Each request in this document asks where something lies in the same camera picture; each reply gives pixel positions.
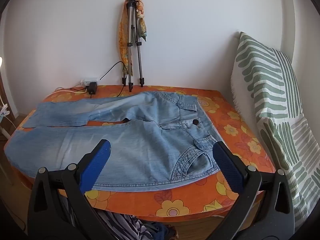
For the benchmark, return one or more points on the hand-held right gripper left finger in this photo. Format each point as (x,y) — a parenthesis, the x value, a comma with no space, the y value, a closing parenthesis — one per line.
(97,165)

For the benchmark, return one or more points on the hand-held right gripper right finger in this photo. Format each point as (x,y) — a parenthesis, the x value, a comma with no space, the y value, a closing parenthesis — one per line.
(228,167)

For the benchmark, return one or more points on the light blue denim pants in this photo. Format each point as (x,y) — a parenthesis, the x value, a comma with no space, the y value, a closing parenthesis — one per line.
(140,142)

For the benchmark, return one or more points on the striped blue white clothing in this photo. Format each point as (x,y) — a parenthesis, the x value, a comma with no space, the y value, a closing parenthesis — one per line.
(117,222)

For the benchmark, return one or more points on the orange floral tablecloth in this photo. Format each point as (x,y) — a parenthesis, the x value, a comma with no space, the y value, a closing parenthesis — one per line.
(175,202)

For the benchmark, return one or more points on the black power adapter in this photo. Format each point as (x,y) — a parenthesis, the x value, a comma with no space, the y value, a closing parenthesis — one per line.
(92,88)

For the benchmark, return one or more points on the white power strip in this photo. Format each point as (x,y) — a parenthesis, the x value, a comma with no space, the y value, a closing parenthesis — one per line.
(86,81)

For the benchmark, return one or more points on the green striped white pillow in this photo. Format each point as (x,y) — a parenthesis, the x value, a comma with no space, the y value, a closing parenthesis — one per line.
(265,80)

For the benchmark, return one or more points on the white plastic clamp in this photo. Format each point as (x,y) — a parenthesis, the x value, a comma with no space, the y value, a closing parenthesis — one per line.
(3,110)

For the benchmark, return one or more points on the orange patterned scarf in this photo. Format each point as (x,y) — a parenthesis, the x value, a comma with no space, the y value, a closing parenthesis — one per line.
(124,52)

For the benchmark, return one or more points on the silver black tripod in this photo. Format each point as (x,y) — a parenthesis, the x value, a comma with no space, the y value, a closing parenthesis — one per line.
(138,55)

